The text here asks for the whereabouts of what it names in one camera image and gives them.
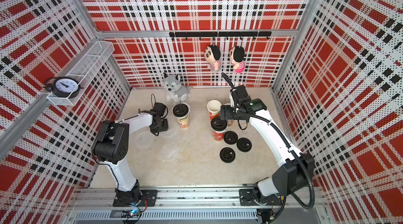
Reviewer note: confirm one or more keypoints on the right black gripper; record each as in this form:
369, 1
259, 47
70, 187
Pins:
225, 113

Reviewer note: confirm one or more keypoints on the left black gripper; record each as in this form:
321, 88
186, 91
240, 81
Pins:
165, 127

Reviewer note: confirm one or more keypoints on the red paper cup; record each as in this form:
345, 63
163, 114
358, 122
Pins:
218, 135
214, 107

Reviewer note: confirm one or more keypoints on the yellow-red paper cup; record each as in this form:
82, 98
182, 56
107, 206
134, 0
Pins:
183, 121

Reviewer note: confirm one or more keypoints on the red paper cup front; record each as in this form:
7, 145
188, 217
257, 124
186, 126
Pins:
218, 135

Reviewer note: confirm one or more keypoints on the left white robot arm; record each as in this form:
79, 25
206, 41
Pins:
112, 144

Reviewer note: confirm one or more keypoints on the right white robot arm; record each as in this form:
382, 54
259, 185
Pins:
295, 169

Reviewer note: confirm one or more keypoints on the grey white husky plush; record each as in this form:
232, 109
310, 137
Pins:
175, 90

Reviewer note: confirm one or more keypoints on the boy doll pink shirt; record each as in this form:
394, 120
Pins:
237, 58

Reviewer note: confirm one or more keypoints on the boy doll striped shirt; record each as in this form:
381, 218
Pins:
212, 55

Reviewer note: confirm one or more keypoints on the black round clock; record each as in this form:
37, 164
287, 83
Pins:
62, 87

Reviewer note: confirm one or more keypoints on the black hook rail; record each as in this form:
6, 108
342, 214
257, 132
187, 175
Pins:
252, 34

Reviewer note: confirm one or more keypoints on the white wire basket shelf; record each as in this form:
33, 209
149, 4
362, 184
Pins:
85, 70

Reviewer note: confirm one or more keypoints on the metal base rail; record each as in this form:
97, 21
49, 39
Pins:
192, 204

